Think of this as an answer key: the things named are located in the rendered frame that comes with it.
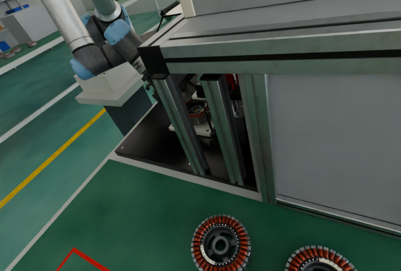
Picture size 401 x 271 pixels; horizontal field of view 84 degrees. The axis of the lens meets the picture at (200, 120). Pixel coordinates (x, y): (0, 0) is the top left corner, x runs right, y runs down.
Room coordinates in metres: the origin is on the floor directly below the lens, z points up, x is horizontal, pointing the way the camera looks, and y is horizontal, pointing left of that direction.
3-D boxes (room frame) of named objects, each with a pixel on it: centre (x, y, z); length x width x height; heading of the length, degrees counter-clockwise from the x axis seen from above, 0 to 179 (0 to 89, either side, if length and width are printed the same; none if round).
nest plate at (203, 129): (0.58, 0.00, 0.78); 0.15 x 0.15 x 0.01; 52
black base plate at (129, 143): (0.67, -0.09, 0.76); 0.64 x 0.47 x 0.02; 142
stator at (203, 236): (0.18, 0.04, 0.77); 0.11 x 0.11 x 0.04
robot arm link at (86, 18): (1.16, 0.37, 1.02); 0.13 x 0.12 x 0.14; 103
